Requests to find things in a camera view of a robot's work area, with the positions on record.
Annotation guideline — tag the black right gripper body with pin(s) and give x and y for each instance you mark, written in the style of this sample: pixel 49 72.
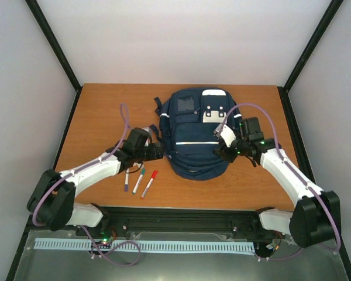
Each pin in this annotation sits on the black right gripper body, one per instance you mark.
pixel 231 157

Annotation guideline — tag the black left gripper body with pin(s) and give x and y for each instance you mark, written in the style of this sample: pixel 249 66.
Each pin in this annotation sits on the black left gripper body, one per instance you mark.
pixel 156 154

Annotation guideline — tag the navy blue backpack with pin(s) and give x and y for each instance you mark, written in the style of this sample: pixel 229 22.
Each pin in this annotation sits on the navy blue backpack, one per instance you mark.
pixel 187 121

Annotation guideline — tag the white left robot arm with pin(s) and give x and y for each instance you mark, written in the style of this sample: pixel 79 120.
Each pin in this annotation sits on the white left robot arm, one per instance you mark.
pixel 52 203

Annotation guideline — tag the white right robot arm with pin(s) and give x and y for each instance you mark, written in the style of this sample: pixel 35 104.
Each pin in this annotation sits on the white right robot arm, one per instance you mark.
pixel 292 187

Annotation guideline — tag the red cap white marker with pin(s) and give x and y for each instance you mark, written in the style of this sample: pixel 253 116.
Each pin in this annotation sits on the red cap white marker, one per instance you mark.
pixel 153 176

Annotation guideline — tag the teal cap white marker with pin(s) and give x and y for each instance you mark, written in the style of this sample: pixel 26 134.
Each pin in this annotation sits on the teal cap white marker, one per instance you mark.
pixel 137 184

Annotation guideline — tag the purple cap white marker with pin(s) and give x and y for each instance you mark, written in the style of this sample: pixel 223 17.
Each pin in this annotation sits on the purple cap white marker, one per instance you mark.
pixel 126 185

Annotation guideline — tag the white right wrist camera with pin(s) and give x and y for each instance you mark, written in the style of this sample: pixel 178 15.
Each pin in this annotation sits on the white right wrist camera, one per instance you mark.
pixel 222 131

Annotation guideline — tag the black aluminium frame rail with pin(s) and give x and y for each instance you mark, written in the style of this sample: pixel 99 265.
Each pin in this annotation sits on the black aluminium frame rail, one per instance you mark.
pixel 126 221

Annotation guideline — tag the light blue cable duct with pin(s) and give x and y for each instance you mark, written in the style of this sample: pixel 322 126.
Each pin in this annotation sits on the light blue cable duct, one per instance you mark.
pixel 66 244

